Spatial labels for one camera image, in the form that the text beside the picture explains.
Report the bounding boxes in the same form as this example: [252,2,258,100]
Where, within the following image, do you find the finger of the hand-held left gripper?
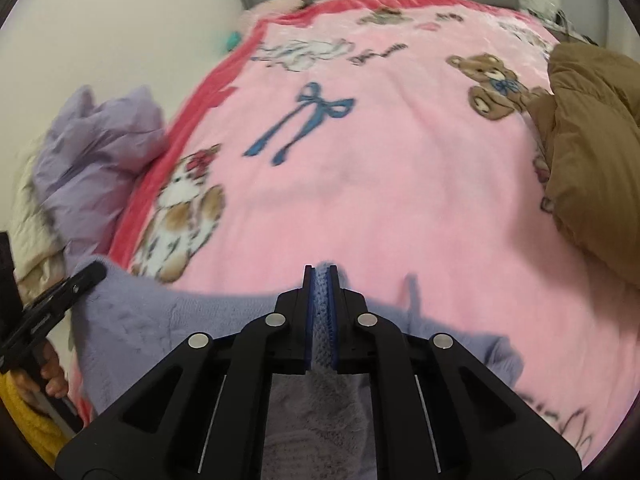
[0,232,22,313]
[27,261,108,322]

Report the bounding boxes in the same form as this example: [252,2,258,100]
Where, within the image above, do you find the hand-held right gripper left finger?
[55,264,316,480]

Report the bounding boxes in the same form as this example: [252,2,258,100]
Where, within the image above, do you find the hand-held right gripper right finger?
[327,264,583,480]

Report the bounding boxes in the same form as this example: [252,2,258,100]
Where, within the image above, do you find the purple knit hooded cardigan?
[70,255,526,480]

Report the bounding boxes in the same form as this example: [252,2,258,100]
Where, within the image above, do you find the person's left hand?
[15,340,70,402]

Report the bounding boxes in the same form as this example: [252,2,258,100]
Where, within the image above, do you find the cream quilted jacket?
[10,145,71,301]

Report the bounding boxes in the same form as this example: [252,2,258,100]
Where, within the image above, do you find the lilac puffer jacket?
[32,85,168,271]

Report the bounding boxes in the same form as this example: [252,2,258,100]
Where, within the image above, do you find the pink printed blanket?
[67,0,640,471]

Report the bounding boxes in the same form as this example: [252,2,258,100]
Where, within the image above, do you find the brown puffer jacket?
[525,42,640,286]

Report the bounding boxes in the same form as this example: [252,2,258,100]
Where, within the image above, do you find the grey nightstand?
[537,2,601,47]

